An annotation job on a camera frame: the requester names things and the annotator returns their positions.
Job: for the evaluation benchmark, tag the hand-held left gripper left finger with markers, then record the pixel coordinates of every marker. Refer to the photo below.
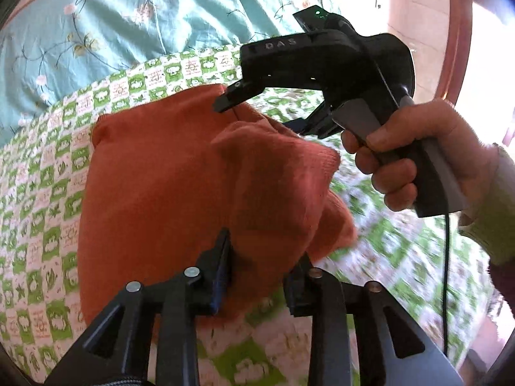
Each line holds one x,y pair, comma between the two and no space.
219,277

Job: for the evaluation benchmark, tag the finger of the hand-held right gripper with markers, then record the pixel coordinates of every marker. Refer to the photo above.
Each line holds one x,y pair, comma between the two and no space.
237,94
318,124

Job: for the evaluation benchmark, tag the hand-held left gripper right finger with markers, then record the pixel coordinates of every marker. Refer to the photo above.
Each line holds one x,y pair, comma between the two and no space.
295,293

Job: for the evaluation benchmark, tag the orange knit sweater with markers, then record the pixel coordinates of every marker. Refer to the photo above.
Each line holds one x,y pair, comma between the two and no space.
161,189

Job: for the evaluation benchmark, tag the person's right forearm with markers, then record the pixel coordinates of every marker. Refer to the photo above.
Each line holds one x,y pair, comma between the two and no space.
499,209

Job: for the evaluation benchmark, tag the person's right hand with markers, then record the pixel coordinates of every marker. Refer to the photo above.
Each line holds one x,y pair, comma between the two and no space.
450,140

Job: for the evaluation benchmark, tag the teal floral quilt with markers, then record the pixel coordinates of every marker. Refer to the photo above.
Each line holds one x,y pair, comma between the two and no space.
161,16

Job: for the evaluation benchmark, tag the green checked bedsheet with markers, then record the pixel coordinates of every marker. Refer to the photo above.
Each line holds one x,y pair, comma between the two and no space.
40,209

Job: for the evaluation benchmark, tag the wooden door frame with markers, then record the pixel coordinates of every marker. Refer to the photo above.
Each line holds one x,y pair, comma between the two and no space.
462,28

